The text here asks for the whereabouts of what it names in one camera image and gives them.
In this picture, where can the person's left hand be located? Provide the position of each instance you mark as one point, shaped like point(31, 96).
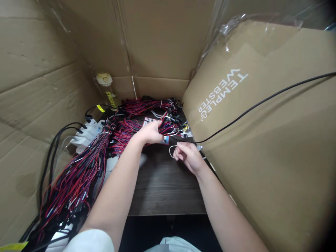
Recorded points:
point(149, 134)

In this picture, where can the person's right hand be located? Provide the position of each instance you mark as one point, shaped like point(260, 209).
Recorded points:
point(190, 157)

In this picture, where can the person's left fingers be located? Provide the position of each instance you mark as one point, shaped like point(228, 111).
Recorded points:
point(159, 128)

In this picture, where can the white twist tie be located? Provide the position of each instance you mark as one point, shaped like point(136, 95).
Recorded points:
point(170, 152)

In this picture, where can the red blue printed label sheet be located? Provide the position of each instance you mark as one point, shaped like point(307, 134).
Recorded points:
point(150, 122)

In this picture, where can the clear bottle with yellow cap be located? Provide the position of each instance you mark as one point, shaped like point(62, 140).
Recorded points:
point(106, 80)

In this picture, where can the white power strip with plugs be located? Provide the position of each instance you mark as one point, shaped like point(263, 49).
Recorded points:
point(81, 140)

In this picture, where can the folded cardboard panel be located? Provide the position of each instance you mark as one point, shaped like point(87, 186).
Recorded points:
point(162, 47)

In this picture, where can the person's body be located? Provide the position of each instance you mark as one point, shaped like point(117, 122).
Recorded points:
point(173, 245)

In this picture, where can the cardboard box with white print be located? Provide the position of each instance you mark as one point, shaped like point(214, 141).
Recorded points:
point(275, 162)

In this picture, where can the clear plastic film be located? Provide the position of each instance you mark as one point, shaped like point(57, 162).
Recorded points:
point(225, 26)

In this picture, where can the creased cardboard sheet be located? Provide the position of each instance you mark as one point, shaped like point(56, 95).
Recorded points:
point(34, 86)

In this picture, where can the yellow label strip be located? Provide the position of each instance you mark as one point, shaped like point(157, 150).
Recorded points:
point(13, 246)

